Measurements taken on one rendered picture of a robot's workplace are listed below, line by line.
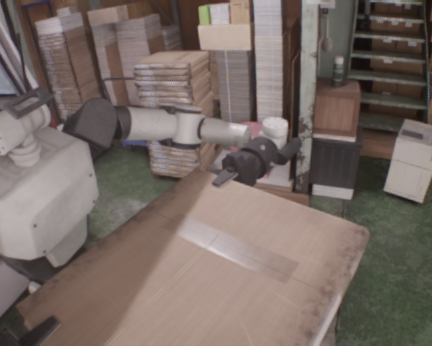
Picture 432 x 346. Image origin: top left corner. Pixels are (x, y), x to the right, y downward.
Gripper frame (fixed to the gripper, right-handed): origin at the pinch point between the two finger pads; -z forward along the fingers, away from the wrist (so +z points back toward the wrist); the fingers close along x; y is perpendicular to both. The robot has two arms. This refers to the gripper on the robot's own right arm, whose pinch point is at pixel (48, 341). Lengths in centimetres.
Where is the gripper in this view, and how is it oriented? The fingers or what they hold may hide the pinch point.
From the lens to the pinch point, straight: 54.3
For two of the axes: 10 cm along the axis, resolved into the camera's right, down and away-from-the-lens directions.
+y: -8.0, -2.8, 5.3
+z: -6.0, 4.9, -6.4
